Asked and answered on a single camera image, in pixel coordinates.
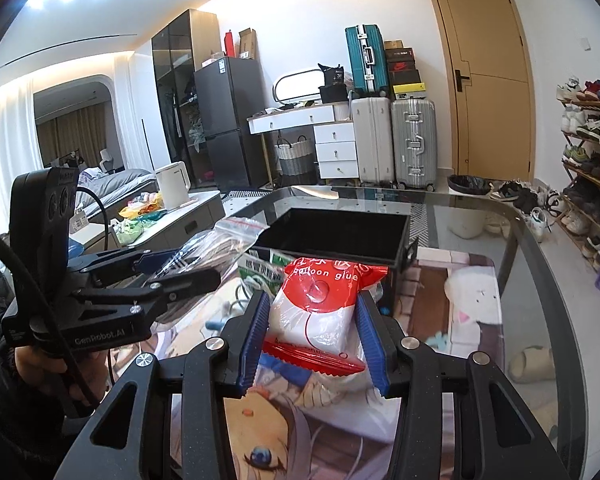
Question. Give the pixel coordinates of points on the wooden door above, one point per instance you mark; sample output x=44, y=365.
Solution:
x=490, y=110

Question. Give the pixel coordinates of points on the red box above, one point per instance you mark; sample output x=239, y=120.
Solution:
x=228, y=45

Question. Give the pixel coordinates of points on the white curtain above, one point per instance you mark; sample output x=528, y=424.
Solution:
x=0, y=160

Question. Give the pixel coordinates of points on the white suitcase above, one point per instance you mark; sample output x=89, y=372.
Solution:
x=372, y=140

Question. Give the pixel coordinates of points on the beige slipper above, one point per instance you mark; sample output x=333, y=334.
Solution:
x=530, y=362

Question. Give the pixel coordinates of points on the open cardboard box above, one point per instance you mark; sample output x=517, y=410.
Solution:
x=247, y=45

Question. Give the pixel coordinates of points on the bed with grey duvet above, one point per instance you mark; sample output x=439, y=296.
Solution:
x=115, y=180

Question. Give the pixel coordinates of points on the silver suitcase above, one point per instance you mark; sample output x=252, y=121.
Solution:
x=412, y=140

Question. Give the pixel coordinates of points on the red white glue packet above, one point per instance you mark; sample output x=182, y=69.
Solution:
x=315, y=320

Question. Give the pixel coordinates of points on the white light switch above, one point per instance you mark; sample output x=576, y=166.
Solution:
x=585, y=44

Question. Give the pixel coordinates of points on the black red-logo shoe box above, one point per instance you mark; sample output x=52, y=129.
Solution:
x=402, y=66

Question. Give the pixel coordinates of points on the green snack bag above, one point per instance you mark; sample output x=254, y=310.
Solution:
x=130, y=230

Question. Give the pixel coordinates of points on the pile of floor shoes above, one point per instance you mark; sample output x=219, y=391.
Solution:
x=540, y=220

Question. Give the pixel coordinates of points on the white chair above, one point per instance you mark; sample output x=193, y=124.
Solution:
x=108, y=159

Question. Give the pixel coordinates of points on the woven laundry basket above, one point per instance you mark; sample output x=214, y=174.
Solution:
x=295, y=160

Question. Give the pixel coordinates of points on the person's left hand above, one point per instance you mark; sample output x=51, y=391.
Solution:
x=30, y=370

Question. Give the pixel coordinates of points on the oval mirror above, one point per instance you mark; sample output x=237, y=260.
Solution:
x=297, y=85

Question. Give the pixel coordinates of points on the shoe rack with shoes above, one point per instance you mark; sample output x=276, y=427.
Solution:
x=587, y=127

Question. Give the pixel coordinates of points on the white trash bin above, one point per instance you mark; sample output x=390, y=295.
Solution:
x=467, y=220

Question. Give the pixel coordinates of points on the teal suitcase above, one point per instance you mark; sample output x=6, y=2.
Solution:
x=362, y=60

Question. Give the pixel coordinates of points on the white dressing table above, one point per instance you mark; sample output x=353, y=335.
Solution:
x=335, y=150

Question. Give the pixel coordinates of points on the yellow snack bag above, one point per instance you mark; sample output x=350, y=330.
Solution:
x=140, y=207

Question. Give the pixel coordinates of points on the brown curtain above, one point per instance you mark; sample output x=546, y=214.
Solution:
x=65, y=140

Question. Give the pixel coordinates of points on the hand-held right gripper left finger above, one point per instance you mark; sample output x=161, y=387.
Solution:
x=257, y=345

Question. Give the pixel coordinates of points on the black bag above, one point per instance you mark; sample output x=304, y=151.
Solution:
x=332, y=91

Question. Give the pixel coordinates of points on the white electric kettle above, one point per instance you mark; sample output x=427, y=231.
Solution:
x=172, y=185

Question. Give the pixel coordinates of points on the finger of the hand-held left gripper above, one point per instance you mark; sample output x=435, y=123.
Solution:
x=155, y=259
x=190, y=282

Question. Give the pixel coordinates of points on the green white packet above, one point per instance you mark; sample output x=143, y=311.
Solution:
x=257, y=270
x=281, y=260

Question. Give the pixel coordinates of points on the clear zip bag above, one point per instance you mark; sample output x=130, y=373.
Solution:
x=215, y=247

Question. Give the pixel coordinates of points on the dark grey fridge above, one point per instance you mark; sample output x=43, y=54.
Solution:
x=230, y=110

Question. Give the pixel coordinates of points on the black storage box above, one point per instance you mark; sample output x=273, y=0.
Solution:
x=330, y=235

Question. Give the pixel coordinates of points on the white low cabinet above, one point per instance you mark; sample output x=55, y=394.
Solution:
x=200, y=210

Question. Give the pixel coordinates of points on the dark glass wardrobe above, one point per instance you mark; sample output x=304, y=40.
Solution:
x=172, y=85

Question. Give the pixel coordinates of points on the printed desk mat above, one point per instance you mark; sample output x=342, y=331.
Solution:
x=450, y=310

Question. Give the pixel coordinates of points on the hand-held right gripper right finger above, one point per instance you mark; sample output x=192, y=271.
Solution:
x=375, y=350

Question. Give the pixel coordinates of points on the brown cardboard shoe box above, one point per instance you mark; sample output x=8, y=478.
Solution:
x=394, y=45

